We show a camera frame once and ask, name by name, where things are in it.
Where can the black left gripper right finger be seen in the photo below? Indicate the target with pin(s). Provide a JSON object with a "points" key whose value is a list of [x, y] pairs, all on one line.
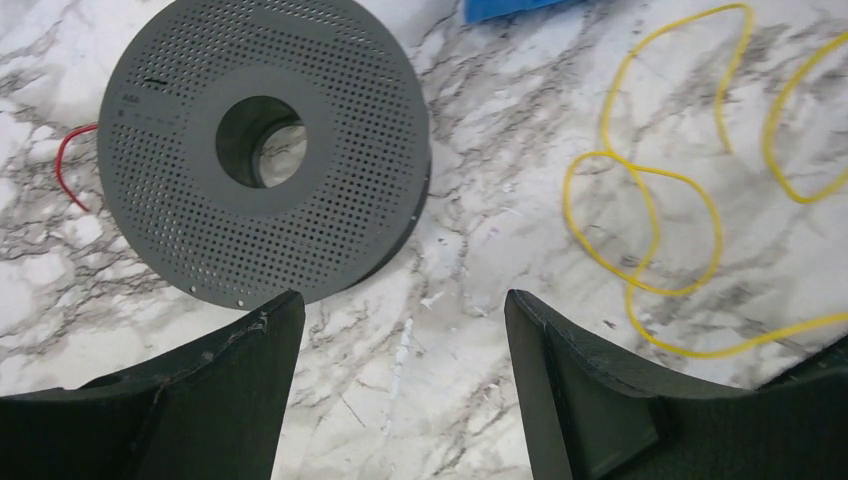
{"points": [[593, 410]]}

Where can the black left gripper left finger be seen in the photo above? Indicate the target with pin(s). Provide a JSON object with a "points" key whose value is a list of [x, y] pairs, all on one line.
{"points": [[212, 408]]}

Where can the blue plastic bin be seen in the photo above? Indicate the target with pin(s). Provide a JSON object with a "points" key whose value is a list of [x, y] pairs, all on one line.
{"points": [[477, 11]]}

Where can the grey perforated cable spool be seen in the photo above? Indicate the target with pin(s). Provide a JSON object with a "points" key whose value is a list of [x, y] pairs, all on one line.
{"points": [[246, 148]]}

